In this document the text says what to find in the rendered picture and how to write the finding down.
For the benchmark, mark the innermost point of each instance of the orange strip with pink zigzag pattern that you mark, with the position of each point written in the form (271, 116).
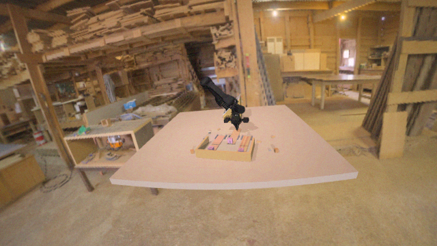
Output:
(236, 132)

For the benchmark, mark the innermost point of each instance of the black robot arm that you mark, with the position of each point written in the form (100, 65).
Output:
(223, 99)

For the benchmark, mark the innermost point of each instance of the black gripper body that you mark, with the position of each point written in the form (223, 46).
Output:
(245, 120)

